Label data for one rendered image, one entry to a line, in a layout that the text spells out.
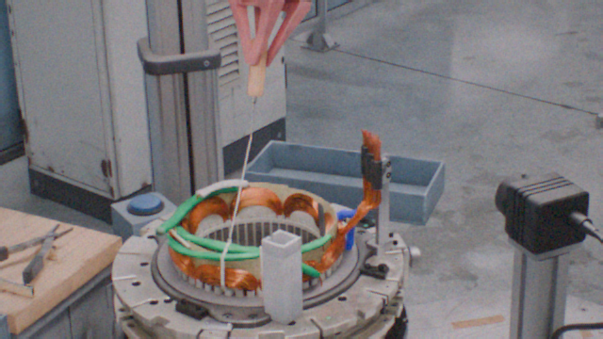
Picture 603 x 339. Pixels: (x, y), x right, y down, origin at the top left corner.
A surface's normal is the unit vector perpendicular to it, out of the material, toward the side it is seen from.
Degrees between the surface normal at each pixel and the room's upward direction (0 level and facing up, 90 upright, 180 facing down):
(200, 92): 90
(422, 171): 90
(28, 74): 90
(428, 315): 0
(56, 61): 90
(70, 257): 0
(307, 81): 0
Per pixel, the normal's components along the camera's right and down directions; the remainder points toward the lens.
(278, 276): -0.63, 0.35
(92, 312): 0.88, 0.18
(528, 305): -0.90, 0.21
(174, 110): 0.25, 0.41
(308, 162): -0.33, 0.41
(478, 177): -0.03, -0.90
